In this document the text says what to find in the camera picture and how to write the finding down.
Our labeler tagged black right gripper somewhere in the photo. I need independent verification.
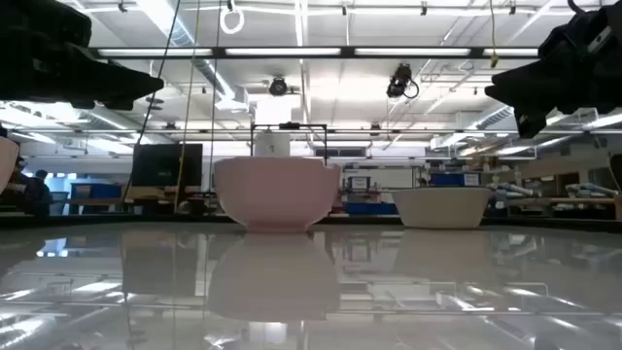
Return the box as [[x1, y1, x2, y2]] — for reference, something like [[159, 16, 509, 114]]
[[484, 2, 622, 140]]

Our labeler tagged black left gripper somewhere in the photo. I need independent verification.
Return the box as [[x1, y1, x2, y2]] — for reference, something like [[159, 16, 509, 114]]
[[0, 0, 165, 111]]

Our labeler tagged peach bowl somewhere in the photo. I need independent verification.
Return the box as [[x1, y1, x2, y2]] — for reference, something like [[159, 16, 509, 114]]
[[0, 137, 20, 194]]

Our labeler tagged pink bowl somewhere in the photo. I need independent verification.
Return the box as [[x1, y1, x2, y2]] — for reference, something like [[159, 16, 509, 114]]
[[213, 156, 343, 233]]

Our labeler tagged black monitor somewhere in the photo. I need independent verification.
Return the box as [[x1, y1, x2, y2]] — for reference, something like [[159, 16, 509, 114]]
[[131, 143, 204, 189]]

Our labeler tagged blue storage bin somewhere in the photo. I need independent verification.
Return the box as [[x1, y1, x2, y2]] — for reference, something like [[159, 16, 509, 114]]
[[430, 172, 482, 188], [70, 183, 122, 199], [345, 201, 398, 216]]

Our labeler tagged wooden workbench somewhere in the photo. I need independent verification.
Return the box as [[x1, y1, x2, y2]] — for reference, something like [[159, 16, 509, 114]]
[[504, 195, 622, 206]]

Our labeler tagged person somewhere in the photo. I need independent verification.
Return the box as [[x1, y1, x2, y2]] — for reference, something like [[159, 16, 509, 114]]
[[24, 168, 52, 218], [12, 156, 28, 189]]

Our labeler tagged white bowl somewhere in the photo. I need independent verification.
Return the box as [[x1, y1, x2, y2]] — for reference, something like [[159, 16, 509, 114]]
[[391, 187, 493, 229]]

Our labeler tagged white cylinder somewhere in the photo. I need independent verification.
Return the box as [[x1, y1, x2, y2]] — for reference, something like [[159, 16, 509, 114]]
[[255, 131, 292, 158]]

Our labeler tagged overhead LED light bar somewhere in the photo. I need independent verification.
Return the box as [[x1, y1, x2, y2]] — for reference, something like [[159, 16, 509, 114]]
[[89, 46, 540, 60]]

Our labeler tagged hanging black cable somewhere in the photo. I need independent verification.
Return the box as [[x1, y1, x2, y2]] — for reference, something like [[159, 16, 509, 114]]
[[121, 0, 182, 205]]

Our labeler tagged hanging yellow cable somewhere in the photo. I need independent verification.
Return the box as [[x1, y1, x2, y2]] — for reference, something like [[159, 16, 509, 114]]
[[488, 0, 501, 69]]

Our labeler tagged hanging olive cable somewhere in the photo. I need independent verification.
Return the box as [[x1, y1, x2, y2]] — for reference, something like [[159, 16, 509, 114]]
[[173, 0, 201, 213]]

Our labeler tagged hanging grey cable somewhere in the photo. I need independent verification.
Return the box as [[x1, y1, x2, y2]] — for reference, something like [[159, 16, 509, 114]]
[[207, 0, 223, 193]]

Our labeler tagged white coiled cable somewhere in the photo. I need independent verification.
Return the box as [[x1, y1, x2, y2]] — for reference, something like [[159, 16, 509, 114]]
[[219, 0, 246, 35]]

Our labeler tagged black camera with cable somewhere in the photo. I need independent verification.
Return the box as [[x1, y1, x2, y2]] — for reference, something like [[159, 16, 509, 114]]
[[386, 62, 420, 101]]

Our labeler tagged black overhead camera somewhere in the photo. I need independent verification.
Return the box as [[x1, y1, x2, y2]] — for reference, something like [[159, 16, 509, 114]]
[[268, 76, 289, 97]]

